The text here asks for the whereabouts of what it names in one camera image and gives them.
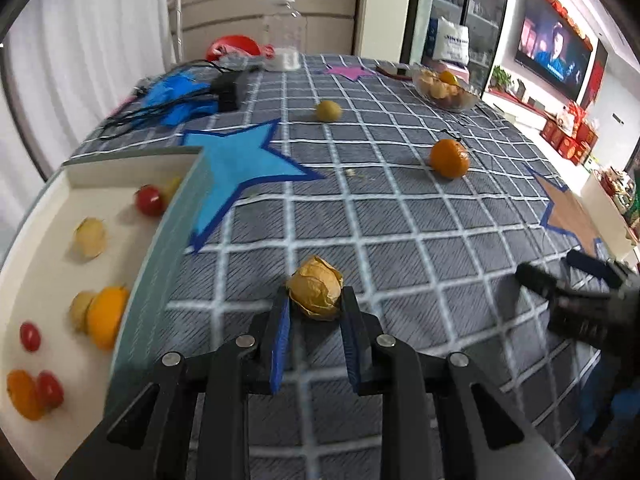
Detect white shopping bag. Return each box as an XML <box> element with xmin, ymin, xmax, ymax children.
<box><xmin>430</xmin><ymin>18</ymin><xmax>470</xmax><ymax>66</ymax></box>

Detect red gift boxes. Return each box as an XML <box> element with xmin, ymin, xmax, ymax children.
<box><xmin>540</xmin><ymin>102</ymin><xmax>599</xmax><ymax>166</ymax></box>

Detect large orange mandarin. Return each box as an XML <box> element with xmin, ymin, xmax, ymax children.
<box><xmin>430</xmin><ymin>139</ymin><xmax>470</xmax><ymax>180</ymax></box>

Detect physalis in tray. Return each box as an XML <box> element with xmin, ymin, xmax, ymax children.
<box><xmin>74</xmin><ymin>217</ymin><xmax>106</xmax><ymax>259</ymax></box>

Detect wall television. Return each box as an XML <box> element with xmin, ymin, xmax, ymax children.
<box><xmin>515</xmin><ymin>0</ymin><xmax>593</xmax><ymax>101</ymax></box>

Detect yellow fruit beside orange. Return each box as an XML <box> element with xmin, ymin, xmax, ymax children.
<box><xmin>68</xmin><ymin>290</ymin><xmax>96</xmax><ymax>334</ymax></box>

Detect grey checkered tablecloth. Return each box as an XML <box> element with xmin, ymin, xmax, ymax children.
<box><xmin>157</xmin><ymin>55</ymin><xmax>600</xmax><ymax>477</ymax></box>

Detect blue felt star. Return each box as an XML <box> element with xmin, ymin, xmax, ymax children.
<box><xmin>182</xmin><ymin>119</ymin><xmax>322</xmax><ymax>252</ymax></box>

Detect red plastic stool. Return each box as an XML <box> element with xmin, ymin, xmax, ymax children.
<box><xmin>205</xmin><ymin>35</ymin><xmax>262</xmax><ymax>62</ymax></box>

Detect yellow-green round fruit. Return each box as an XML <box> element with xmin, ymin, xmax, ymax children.
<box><xmin>316</xmin><ymin>100</ymin><xmax>343</xmax><ymax>122</ymax></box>

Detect white tray box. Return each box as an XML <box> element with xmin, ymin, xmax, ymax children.
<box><xmin>1</xmin><ymin>148</ymin><xmax>212</xmax><ymax>479</ymax></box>

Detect brown felt star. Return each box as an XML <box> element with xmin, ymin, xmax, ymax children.
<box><xmin>525</xmin><ymin>165</ymin><xmax>610</xmax><ymax>258</ymax></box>

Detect red tomato in tray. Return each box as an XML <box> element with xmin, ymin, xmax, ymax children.
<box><xmin>36</xmin><ymin>370</ymin><xmax>64</xmax><ymax>411</ymax></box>

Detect black power adapter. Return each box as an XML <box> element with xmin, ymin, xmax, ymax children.
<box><xmin>209</xmin><ymin>70</ymin><xmax>250</xmax><ymax>113</ymax></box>

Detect white kitchen counter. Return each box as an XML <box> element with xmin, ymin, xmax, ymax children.
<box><xmin>168</xmin><ymin>0</ymin><xmax>357</xmax><ymax>61</ymax></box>

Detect potted green plant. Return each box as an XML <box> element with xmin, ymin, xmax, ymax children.
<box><xmin>490</xmin><ymin>65</ymin><xmax>512</xmax><ymax>92</ymax></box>

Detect small orange in tray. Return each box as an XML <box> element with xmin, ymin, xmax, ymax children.
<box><xmin>6</xmin><ymin>370</ymin><xmax>44</xmax><ymax>422</ymax></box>

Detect husked physalis fruit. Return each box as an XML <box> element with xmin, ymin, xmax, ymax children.
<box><xmin>286</xmin><ymin>255</ymin><xmax>344</xmax><ymax>321</ymax></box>

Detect pink felt star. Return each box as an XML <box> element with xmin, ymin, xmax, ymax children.
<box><xmin>323</xmin><ymin>65</ymin><xmax>376</xmax><ymax>82</ymax></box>

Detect black power cable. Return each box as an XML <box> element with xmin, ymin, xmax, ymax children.
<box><xmin>96</xmin><ymin>58</ymin><xmax>262</xmax><ymax>141</ymax></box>

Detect glass fruit bowl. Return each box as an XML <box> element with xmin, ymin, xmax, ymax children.
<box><xmin>411</xmin><ymin>67</ymin><xmax>480</xmax><ymax>112</ymax></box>

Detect clear plastic bottle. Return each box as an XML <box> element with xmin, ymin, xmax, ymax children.
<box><xmin>262</xmin><ymin>0</ymin><xmax>306</xmax><ymax>73</ymax></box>

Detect green fruit tray corner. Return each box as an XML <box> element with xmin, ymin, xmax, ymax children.
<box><xmin>160</xmin><ymin>177</ymin><xmax>182</xmax><ymax>204</ymax></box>

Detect red cherry tomato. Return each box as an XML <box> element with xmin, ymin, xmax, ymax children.
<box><xmin>134</xmin><ymin>184</ymin><xmax>165</xmax><ymax>218</ymax></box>

